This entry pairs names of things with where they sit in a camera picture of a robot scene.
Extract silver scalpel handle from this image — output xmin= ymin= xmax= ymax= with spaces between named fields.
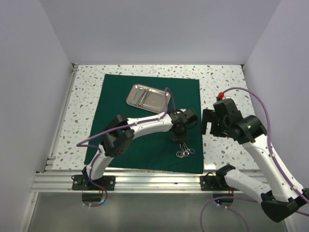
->
xmin=136 ymin=88 xmax=146 ymax=105

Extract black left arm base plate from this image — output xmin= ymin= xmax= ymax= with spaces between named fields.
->
xmin=71 ymin=174 xmax=116 ymax=191

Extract aluminium rail frame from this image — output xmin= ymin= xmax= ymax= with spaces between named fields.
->
xmin=18 ymin=63 xmax=290 ymax=232

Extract silver pointed tweezers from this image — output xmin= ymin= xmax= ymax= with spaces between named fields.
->
xmin=140 ymin=89 xmax=151 ymax=106

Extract stainless steel instrument tray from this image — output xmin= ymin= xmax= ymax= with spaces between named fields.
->
xmin=126 ymin=84 xmax=171 ymax=114

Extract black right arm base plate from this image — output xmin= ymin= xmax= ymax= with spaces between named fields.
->
xmin=199 ymin=173 xmax=238 ymax=191

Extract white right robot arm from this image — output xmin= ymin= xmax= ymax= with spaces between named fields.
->
xmin=201 ymin=98 xmax=309 ymax=222

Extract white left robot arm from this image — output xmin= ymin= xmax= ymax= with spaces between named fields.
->
xmin=76 ymin=108 xmax=198 ymax=190

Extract dark green surgical cloth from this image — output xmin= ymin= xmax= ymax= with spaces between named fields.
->
xmin=90 ymin=74 xmax=204 ymax=174

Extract silver surgical scissors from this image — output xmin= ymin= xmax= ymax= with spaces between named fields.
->
xmin=176 ymin=142 xmax=190 ymax=159
xmin=180 ymin=143 xmax=190 ymax=158

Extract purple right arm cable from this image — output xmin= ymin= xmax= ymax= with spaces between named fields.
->
xmin=200 ymin=87 xmax=309 ymax=232

